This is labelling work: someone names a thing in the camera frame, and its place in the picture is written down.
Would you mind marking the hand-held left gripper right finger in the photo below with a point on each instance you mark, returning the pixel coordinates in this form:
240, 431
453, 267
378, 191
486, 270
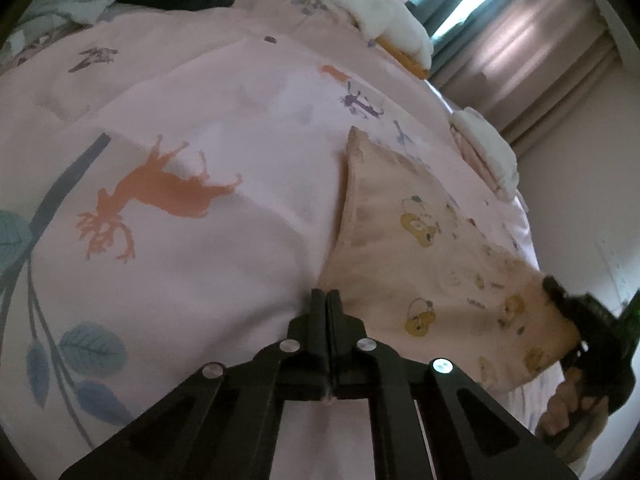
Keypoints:
336, 320

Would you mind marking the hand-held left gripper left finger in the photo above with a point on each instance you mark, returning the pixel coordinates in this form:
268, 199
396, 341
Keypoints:
318, 320

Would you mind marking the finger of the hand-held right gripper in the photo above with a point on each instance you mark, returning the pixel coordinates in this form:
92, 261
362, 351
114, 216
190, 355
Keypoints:
557, 295

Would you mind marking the cream cartoon print garment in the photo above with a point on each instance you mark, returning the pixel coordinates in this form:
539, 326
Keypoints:
425, 270

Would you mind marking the person's right hand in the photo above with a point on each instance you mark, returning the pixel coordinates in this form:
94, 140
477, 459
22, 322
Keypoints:
557, 410

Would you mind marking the pink animal print bedsheet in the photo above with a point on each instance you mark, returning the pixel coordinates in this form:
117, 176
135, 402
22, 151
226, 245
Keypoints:
250, 245

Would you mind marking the striped window curtain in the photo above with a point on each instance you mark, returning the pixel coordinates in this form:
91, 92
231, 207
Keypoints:
525, 50

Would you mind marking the orange cloth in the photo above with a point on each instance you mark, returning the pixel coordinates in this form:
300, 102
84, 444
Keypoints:
407, 62

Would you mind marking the white fluffy blanket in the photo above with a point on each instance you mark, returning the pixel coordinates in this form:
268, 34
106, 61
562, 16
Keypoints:
380, 15

